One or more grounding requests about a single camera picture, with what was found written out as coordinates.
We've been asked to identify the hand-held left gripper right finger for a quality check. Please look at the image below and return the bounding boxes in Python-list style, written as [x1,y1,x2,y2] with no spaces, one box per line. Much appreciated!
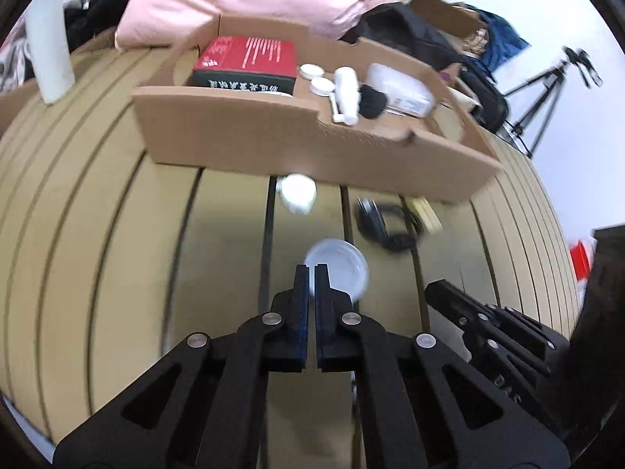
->
[315,264,572,469]

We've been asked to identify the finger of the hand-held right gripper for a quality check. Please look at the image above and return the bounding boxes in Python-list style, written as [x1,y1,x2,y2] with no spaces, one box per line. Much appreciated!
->
[424,279,572,377]

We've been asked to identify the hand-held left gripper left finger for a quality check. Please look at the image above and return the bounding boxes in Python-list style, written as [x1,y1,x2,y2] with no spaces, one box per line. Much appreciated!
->
[53,264,311,469]

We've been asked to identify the white round lid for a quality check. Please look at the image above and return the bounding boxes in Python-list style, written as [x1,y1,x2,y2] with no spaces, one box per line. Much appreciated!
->
[304,238,369,301]

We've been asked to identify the shallow cardboard box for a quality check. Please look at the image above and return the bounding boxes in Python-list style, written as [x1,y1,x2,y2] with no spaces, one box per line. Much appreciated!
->
[133,12,506,203]

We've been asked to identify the black round puff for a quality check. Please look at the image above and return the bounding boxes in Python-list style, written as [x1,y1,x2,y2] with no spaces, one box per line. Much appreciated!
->
[357,84,388,120]

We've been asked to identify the white tube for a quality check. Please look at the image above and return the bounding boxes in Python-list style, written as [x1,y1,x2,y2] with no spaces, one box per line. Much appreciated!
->
[331,66,361,125]

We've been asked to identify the white plastic packet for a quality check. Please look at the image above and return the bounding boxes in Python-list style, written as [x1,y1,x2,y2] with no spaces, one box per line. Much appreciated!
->
[366,63,437,119]

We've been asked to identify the red box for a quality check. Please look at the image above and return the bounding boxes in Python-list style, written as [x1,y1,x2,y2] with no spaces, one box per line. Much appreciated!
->
[191,35,300,96]

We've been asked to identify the red container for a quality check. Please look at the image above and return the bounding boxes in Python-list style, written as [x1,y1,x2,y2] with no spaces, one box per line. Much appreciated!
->
[569,239,599,281]

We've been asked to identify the small beige block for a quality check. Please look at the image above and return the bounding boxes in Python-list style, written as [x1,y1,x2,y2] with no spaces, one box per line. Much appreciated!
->
[409,195,443,234]

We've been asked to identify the white crumpled object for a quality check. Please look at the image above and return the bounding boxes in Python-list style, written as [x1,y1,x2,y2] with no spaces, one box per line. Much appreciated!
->
[279,173,317,216]

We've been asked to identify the black tripod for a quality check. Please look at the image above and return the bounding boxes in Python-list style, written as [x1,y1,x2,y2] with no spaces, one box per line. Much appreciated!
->
[498,46,604,157]

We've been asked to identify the blue cloth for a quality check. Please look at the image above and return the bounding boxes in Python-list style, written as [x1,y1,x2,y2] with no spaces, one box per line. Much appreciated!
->
[469,5,530,66]

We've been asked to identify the black jacket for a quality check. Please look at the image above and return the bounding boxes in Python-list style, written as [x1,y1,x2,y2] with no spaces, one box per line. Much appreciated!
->
[342,4,464,72]

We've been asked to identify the open cardboard box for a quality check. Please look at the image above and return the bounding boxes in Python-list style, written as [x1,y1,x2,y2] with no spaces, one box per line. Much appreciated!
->
[407,0,489,42]

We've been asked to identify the dark cloth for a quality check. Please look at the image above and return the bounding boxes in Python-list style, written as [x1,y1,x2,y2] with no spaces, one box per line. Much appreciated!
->
[63,0,132,52]

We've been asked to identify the black cable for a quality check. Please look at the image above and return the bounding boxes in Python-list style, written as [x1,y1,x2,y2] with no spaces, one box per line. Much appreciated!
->
[355,196,423,251]

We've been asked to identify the white cylinder post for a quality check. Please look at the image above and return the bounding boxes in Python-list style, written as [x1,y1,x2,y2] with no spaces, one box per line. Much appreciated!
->
[24,0,76,104]

